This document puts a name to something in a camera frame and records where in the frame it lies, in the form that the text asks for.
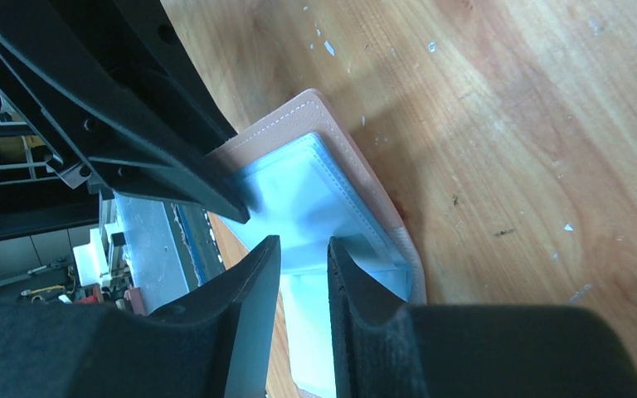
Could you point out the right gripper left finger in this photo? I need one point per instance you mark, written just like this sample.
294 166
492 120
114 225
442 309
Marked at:
212 342

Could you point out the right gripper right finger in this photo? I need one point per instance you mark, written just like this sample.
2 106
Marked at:
386 347

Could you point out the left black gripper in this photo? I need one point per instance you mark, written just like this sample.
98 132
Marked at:
111 90

